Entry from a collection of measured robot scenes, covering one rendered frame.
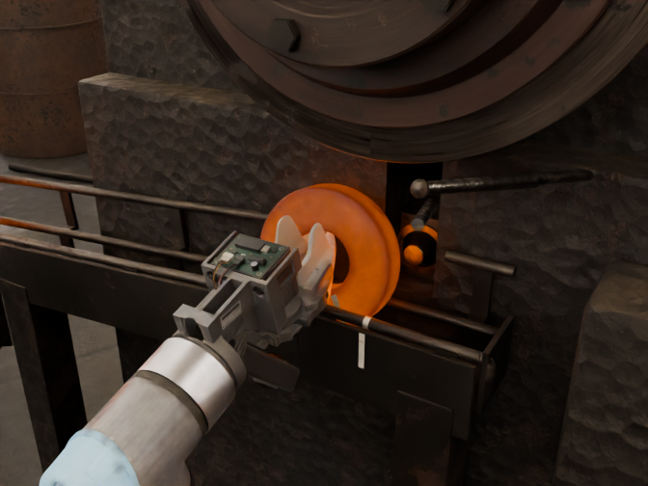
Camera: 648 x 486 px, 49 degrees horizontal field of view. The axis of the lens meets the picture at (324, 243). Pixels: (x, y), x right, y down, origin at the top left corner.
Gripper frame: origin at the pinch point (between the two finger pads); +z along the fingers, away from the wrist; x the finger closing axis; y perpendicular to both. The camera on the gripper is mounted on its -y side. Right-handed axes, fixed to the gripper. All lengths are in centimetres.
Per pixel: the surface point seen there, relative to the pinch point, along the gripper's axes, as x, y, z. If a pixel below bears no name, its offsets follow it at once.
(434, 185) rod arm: -16.6, 16.6, -8.4
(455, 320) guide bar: -14.2, -6.3, 0.4
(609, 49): -25.4, 23.2, 1.7
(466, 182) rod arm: -17.8, 15.3, -5.6
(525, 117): -20.2, 17.9, 0.3
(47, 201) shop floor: 193, -102, 87
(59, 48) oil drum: 226, -66, 142
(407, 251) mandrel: -6.5, -3.7, 5.8
